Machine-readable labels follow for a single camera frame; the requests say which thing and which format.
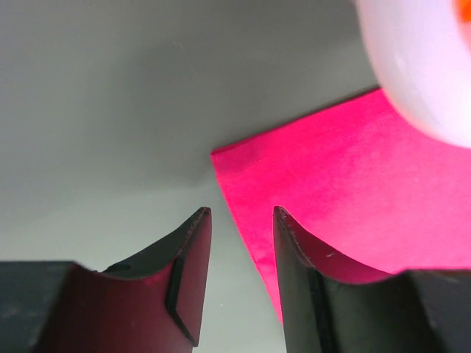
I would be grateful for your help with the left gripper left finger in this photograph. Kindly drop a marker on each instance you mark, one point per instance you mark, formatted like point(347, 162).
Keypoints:
point(151, 301)

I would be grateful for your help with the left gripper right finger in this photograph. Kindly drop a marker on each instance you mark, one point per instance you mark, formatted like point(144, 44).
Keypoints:
point(333, 303)

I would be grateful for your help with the orange t shirt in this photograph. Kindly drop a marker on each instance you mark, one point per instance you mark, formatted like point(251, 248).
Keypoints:
point(463, 10)

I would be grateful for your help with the magenta t shirt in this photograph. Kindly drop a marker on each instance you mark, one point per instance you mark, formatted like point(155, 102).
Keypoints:
point(360, 178)

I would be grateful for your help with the white plastic basket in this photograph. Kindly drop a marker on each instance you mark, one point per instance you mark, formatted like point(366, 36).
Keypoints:
point(420, 54)

